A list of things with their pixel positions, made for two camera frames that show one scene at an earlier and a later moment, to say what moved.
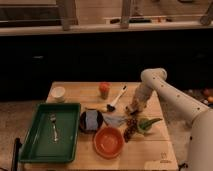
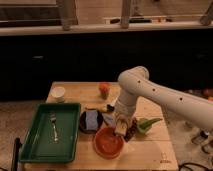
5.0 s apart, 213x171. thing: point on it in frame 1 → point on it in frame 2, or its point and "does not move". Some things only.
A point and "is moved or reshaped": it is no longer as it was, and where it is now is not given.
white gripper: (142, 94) → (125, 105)
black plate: (83, 122) does not move
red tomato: (103, 89) does not move
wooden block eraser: (133, 106) is moved or reshaped
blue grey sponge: (91, 120) does not move
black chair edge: (14, 162) does not move
